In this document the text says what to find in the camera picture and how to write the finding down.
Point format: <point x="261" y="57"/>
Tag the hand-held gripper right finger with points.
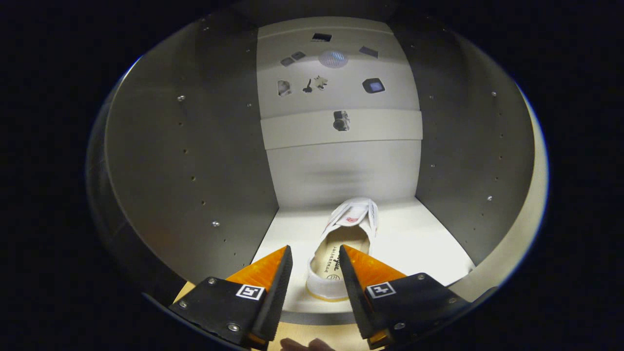
<point x="356" y="297"/>

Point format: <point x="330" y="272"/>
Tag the dark grey shoe cabinet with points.
<point x="195" y="146"/>

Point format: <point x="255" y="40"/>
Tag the white canvas shoe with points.
<point x="351" y="214"/>

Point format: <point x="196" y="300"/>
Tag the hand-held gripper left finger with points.
<point x="278" y="297"/>

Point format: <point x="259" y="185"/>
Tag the beige shoe cabinet door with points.
<point x="526" y="219"/>

